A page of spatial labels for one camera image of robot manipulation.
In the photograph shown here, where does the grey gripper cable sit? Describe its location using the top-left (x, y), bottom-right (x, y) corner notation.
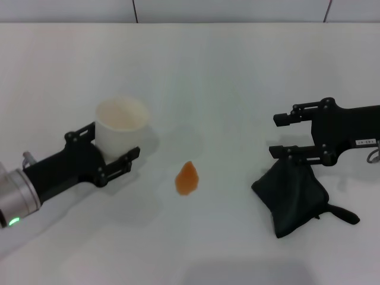
top-left (367, 141), bottom-right (380, 164)

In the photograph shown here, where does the white paper cup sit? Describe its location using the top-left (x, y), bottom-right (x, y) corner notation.
top-left (94, 97), bottom-right (151, 160)

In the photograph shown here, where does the small orange object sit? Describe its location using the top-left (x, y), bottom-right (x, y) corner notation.
top-left (175, 169), bottom-right (200, 197)

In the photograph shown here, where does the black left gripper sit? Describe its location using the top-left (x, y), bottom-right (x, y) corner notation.
top-left (23, 122), bottom-right (141, 206)

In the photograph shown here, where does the silver cable connector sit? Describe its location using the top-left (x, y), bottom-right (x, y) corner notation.
top-left (22, 151), bottom-right (36, 167)

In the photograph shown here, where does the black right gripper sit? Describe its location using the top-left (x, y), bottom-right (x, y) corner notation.
top-left (268, 97), bottom-right (380, 166)

